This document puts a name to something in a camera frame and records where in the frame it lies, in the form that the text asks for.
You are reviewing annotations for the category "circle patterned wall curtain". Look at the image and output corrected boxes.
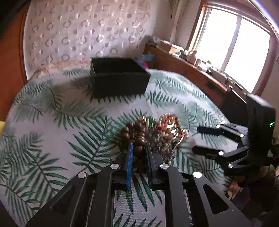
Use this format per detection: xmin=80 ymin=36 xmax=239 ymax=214
xmin=24 ymin=1 xmax=151 ymax=77

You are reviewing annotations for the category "black jewelry box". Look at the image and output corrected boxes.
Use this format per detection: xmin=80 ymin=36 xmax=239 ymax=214
xmin=90 ymin=57 xmax=150 ymax=98

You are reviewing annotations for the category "yellow cloth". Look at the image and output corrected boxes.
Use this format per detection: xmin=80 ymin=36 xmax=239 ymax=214
xmin=0 ymin=121 xmax=5 ymax=135

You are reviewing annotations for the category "pink ceramic jar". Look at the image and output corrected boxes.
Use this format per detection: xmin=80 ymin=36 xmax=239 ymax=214
xmin=187 ymin=50 xmax=197 ymax=65

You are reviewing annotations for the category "wooden sideboard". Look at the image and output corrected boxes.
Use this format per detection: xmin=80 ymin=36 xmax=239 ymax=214
xmin=143 ymin=44 xmax=249 ymax=110

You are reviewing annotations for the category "palm leaf bedspread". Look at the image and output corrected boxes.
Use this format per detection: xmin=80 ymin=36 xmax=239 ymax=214
xmin=1 ymin=69 xmax=237 ymax=226

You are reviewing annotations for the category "wooden headboard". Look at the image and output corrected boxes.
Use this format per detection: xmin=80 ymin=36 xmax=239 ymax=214
xmin=1 ymin=3 xmax=30 ymax=121

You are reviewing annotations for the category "brown wooden bead bracelet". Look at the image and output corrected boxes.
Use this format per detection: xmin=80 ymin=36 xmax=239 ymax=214
xmin=119 ymin=120 xmax=149 ymax=154

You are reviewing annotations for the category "cardboard box on sideboard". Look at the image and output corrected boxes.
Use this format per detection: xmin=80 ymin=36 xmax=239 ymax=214
xmin=158 ymin=41 xmax=180 ymax=54

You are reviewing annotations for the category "window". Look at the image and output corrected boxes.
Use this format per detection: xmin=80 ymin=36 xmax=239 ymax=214
xmin=193 ymin=2 xmax=276 ymax=93

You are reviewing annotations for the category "pearl necklace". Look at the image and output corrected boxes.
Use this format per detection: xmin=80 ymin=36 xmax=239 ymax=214
xmin=156 ymin=112 xmax=189 ymax=149

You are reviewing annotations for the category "dark chain jewelry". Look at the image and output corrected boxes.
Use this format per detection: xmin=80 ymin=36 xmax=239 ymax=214
xmin=146 ymin=130 xmax=177 ymax=164

